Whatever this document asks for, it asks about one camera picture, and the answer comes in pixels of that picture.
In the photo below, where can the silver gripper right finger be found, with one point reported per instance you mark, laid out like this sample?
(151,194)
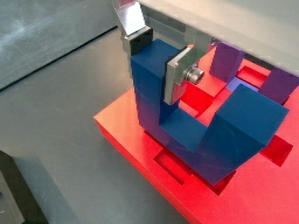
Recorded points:
(180,68)

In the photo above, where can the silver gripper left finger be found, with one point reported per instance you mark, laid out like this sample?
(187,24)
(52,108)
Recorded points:
(136,34)

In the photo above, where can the blue U-shaped block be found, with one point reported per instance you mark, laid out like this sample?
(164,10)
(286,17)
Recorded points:
(216,148)

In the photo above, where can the red puzzle board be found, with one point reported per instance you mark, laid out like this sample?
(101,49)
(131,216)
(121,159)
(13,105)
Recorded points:
(258,194)

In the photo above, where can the black object at bottom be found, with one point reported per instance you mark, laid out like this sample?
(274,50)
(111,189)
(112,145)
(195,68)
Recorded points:
(19,208)

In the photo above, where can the purple U-shaped block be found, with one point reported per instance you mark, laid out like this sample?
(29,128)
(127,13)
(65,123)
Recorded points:
(274,82)

